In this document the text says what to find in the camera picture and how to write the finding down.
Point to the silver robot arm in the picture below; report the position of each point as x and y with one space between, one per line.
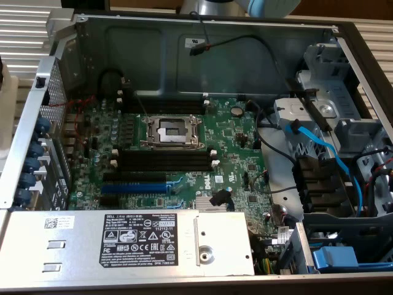
212 6

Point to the RAM slot with white latches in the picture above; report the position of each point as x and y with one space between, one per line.
165 157
165 168
165 100

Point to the silver CPU socket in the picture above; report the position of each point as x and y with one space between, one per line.
175 132

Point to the green motherboard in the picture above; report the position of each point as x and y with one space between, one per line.
227 147

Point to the round coin battery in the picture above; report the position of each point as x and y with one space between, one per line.
236 111

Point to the black plug on motherboard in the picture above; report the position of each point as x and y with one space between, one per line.
219 198

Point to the silver finned chipset heatsink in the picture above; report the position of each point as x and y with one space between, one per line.
204 204

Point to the long black expansion slot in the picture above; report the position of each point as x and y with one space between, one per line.
135 177

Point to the thin metal locking lever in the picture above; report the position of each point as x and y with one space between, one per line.
142 106

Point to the long blue expansion slot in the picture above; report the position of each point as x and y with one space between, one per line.
135 188

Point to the short black expansion slot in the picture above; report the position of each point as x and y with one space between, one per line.
109 201

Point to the grey metal PC case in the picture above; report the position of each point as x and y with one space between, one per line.
138 61

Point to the silver disk bay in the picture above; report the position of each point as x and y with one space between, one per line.
298 109

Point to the black plastic bar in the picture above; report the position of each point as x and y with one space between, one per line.
313 107

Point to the black ribbed fan shroud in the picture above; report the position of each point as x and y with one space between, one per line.
319 184

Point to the grey metal drive cage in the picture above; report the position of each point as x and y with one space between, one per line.
334 89

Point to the silver power supply with label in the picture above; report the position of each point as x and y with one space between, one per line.
76 246

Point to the blue card retention clip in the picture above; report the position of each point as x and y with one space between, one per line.
27 179
24 196
32 164
37 150
43 125

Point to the small black case clip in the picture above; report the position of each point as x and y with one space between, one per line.
40 82

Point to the blue plastic bay latch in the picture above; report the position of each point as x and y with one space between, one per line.
334 258

